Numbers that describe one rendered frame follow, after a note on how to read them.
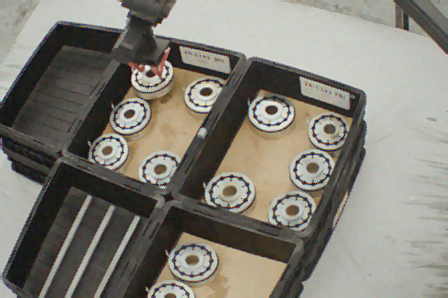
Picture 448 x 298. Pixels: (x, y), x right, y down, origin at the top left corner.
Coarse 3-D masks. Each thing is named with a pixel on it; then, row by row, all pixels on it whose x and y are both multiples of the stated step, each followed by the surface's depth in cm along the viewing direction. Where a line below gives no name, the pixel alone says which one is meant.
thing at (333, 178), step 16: (272, 64) 186; (240, 80) 184; (320, 80) 182; (336, 80) 182; (208, 128) 178; (352, 128) 173; (192, 160) 174; (336, 176) 167; (176, 192) 170; (208, 208) 166; (320, 208) 163; (256, 224) 163; (272, 224) 162; (304, 240) 161
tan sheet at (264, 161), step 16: (304, 112) 190; (320, 112) 189; (240, 128) 189; (304, 128) 187; (240, 144) 187; (256, 144) 186; (272, 144) 186; (288, 144) 185; (304, 144) 185; (224, 160) 185; (240, 160) 185; (256, 160) 184; (272, 160) 183; (288, 160) 183; (336, 160) 181; (256, 176) 182; (272, 176) 181; (288, 176) 181; (256, 192) 179; (272, 192) 179; (256, 208) 177
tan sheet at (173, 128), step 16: (176, 80) 200; (192, 80) 199; (224, 80) 198; (128, 96) 199; (176, 96) 197; (160, 112) 195; (176, 112) 194; (160, 128) 192; (176, 128) 192; (192, 128) 191; (128, 144) 191; (144, 144) 190; (160, 144) 190; (176, 144) 189
